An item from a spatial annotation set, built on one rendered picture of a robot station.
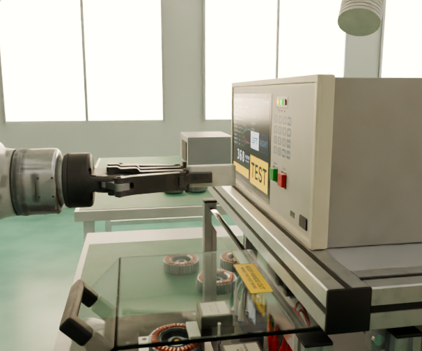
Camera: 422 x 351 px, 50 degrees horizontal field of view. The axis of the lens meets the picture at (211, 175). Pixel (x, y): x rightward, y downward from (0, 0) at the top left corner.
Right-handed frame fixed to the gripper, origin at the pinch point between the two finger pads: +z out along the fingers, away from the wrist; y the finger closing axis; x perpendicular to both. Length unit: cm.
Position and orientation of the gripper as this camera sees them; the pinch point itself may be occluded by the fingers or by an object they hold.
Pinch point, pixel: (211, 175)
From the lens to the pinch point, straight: 65.4
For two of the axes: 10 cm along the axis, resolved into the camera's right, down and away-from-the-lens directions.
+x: 0.0, -9.8, -1.8
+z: 9.9, -0.3, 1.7
